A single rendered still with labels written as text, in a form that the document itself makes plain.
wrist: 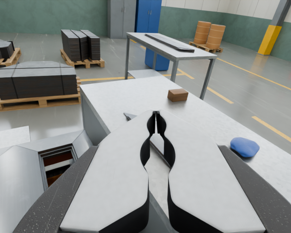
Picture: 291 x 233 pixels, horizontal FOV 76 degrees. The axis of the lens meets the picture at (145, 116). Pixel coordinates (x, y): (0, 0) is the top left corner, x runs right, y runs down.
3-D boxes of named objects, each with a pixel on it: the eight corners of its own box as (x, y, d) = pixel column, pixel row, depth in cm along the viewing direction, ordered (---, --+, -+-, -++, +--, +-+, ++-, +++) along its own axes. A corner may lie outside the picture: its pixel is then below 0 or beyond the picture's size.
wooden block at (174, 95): (172, 102, 103) (173, 94, 101) (166, 97, 108) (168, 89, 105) (186, 100, 107) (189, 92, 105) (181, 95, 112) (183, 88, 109)
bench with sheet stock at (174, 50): (124, 81, 395) (126, 30, 342) (152, 78, 425) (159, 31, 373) (164, 121, 279) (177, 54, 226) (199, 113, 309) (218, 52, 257)
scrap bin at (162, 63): (144, 63, 513) (146, 41, 482) (158, 63, 529) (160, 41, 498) (154, 71, 466) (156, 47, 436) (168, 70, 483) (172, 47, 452)
